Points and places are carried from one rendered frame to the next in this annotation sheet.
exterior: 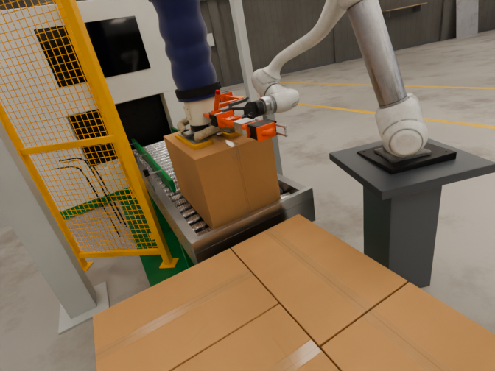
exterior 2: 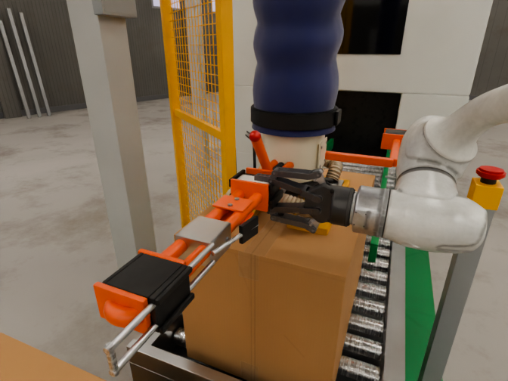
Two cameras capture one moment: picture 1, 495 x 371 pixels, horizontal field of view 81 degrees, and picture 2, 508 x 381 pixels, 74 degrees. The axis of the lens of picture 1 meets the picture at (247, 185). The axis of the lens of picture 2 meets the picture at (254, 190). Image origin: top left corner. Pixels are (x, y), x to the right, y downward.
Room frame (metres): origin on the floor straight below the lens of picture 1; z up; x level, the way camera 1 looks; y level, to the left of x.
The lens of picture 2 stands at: (0.89, -0.43, 1.35)
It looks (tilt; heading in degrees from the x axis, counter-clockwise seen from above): 23 degrees down; 47
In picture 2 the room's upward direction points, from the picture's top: straight up
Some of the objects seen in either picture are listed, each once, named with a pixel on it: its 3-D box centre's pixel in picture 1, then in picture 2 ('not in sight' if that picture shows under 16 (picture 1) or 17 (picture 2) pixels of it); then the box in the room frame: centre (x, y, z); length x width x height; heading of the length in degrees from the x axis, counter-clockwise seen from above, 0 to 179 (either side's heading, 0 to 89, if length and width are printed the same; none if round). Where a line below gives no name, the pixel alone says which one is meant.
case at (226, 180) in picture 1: (219, 168); (289, 257); (1.57, 0.14, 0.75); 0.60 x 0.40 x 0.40; 23
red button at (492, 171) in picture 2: not in sight; (489, 175); (1.98, -0.23, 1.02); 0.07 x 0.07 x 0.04
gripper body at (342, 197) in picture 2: (253, 110); (329, 203); (1.39, -0.10, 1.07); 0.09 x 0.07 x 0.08; 114
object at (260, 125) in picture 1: (260, 129); (144, 288); (1.02, -0.08, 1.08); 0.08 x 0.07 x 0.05; 24
